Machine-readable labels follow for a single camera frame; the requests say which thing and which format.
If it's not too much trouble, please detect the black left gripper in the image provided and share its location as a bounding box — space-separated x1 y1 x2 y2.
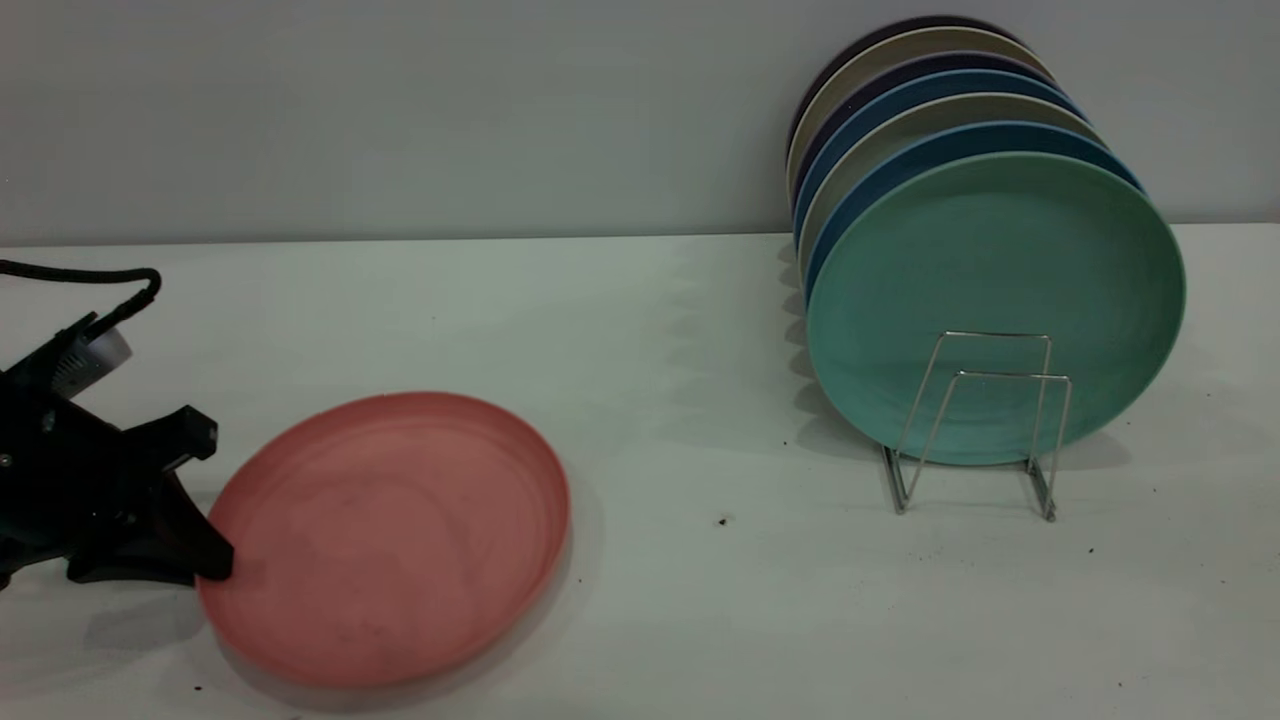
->
0 340 236 591

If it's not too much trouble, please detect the pink round plate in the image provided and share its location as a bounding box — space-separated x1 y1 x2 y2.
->
195 391 572 689

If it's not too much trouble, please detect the beige round plate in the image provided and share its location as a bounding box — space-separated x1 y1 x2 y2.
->
797 93 1107 279
785 27 1052 204

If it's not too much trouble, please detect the blue round plate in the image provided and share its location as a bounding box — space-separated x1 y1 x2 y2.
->
803 122 1147 303
792 69 1087 247

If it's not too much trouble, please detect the dark purple round plate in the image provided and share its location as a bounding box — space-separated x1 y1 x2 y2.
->
790 52 1057 206

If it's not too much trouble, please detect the dark brown round plate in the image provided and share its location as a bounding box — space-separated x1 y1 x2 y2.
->
787 16 1022 151

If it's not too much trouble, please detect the green round plate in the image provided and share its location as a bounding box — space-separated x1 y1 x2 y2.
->
805 152 1187 468

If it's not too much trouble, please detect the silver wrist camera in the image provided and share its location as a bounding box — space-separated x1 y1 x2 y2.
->
50 325 134 401

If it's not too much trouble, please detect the black braided cable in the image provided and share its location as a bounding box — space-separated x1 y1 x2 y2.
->
0 259 163 337

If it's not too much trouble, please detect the silver wire plate rack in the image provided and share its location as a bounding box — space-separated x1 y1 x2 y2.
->
882 332 1073 523

